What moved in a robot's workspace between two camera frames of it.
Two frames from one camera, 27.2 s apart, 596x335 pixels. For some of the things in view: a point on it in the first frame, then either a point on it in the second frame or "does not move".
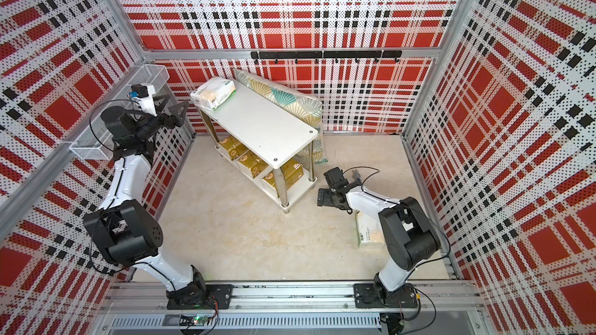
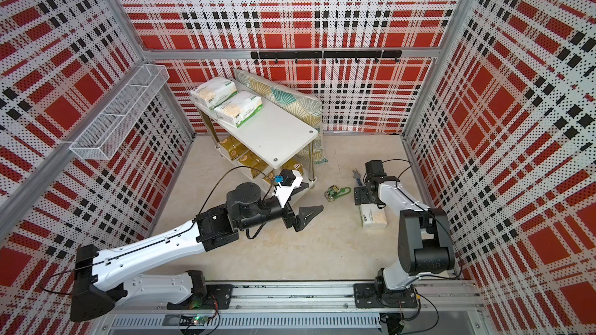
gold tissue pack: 255,163 does not move
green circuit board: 200,320 does not move
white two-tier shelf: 258,138 does not move
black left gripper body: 148,126 to 271,210
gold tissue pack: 292,171 does not move
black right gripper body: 328,197 to 362,192
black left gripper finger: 181,110 to 306,215
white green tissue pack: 370,232 to 239,109
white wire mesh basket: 95,142 does not move
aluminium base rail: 441,308 does not move
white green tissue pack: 214,93 does not move
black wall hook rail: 327,54 does not move
